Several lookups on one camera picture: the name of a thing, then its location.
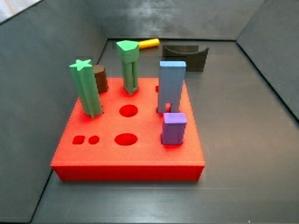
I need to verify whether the black curved fixture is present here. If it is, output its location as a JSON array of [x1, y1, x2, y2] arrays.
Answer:
[[163, 45, 210, 72]]

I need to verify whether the green star peg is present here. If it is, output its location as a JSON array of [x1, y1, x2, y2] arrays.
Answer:
[[69, 59, 103, 118]]

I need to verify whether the green pentagon peg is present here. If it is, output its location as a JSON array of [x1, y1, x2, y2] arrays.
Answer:
[[116, 40, 139, 94]]

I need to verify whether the red peg board base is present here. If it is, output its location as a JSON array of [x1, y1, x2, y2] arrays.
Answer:
[[51, 78, 206, 181]]

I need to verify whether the yellow oval peg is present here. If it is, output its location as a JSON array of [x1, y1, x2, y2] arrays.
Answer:
[[139, 38, 160, 49]]

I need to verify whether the purple square peg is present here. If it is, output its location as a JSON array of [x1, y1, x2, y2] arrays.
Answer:
[[162, 113, 187, 145]]

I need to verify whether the brown cylinder peg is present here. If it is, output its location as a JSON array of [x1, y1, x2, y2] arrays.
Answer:
[[93, 65, 108, 94]]

